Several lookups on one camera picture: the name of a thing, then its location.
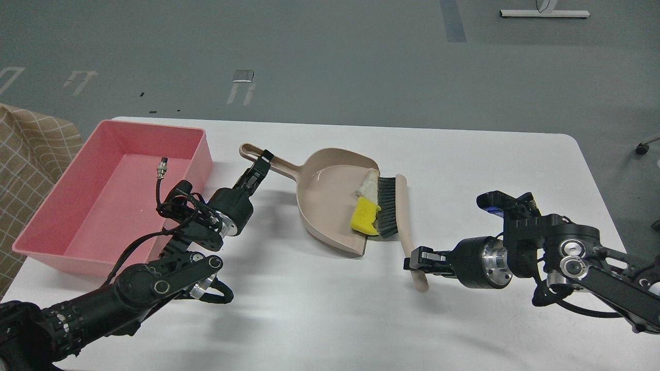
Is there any beige hand brush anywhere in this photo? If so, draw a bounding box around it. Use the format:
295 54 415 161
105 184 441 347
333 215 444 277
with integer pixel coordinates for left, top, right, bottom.
377 174 429 293

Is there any pink plastic bin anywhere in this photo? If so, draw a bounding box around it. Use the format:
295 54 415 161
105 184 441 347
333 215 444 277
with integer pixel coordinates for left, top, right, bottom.
12 120 212 277

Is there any bread slice piece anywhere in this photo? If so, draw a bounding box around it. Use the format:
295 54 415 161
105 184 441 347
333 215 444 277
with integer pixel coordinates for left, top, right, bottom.
355 169 380 204

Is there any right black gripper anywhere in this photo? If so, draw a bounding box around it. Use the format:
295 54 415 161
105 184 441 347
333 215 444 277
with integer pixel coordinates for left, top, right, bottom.
403 237 511 289

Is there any brown checkered cloth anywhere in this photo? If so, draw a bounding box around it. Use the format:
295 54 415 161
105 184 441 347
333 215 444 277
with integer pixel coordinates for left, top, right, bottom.
1 104 84 296

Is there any white table base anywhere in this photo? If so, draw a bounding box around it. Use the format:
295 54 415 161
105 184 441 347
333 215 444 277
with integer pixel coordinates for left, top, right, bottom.
499 1 591 19

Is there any black caster wheel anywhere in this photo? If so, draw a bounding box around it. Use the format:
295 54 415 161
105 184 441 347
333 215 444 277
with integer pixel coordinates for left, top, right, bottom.
634 133 659 156

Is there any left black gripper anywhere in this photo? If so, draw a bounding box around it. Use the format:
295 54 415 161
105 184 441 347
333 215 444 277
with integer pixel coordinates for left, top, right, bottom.
208 150 274 237

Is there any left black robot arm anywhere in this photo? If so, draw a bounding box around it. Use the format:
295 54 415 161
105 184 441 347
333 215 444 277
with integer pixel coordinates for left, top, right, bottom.
2 150 274 370

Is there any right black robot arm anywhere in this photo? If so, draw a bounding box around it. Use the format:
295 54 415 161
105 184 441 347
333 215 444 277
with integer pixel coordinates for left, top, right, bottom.
403 191 659 335

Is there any yellow sponge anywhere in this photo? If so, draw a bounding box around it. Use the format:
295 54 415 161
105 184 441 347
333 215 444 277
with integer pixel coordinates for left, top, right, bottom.
350 196 381 235

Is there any beige plastic dustpan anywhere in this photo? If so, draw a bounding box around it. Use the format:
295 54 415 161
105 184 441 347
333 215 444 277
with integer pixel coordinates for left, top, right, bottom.
270 148 379 257

